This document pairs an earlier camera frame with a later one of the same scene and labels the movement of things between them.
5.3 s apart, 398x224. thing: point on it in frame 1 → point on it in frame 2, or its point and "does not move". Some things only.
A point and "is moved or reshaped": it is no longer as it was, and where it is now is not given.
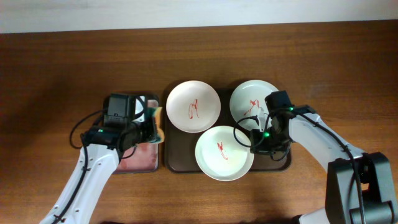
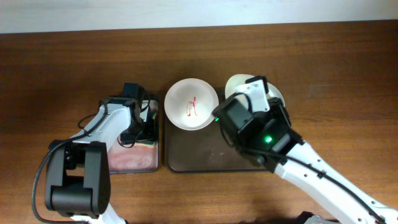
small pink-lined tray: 142,158 does not move
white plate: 248,99 is moved or reshaped
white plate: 193,106 does not move
